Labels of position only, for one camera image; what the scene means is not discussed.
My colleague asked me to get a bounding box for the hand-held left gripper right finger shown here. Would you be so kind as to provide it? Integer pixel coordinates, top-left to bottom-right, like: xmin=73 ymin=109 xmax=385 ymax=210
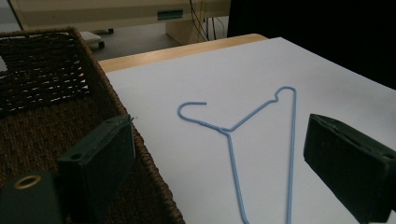
xmin=303 ymin=113 xmax=396 ymax=224

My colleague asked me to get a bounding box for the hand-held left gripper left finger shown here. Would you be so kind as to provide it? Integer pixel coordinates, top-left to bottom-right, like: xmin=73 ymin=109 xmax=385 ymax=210
xmin=56 ymin=113 xmax=136 ymax=224

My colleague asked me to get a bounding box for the brown woven basket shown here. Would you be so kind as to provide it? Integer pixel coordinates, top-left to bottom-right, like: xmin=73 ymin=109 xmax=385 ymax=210
xmin=0 ymin=26 xmax=186 ymax=224

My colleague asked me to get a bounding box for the blue wire clothes hanger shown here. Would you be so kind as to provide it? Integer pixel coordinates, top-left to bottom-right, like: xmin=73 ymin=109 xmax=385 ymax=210
xmin=177 ymin=86 xmax=298 ymax=224

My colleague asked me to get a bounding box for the white wheeled base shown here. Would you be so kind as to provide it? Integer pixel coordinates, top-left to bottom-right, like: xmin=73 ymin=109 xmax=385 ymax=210
xmin=78 ymin=30 xmax=106 ymax=49

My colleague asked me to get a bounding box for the white table cover sheet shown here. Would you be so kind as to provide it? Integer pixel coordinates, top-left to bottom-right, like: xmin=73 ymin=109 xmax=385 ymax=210
xmin=106 ymin=36 xmax=396 ymax=224

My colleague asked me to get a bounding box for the beige desk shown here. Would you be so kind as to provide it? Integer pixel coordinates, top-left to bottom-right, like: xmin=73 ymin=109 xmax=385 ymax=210
xmin=8 ymin=0 xmax=232 ymax=46

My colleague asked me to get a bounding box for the black cable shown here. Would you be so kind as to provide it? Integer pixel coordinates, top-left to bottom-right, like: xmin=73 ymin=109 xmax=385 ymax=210
xmin=188 ymin=0 xmax=209 ymax=42

